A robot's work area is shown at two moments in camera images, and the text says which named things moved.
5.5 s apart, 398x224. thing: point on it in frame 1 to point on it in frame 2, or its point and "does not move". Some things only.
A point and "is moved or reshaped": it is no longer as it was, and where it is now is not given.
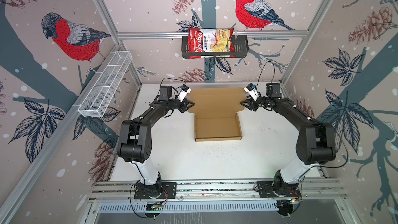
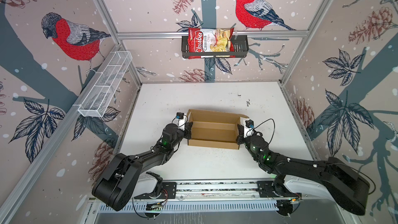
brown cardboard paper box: [215, 110] is moved or reshaped
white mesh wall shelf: [97, 102] does not move
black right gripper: [251, 105] to [240, 137]
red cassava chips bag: [210, 40] does not move
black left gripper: [183, 105] to [187, 130]
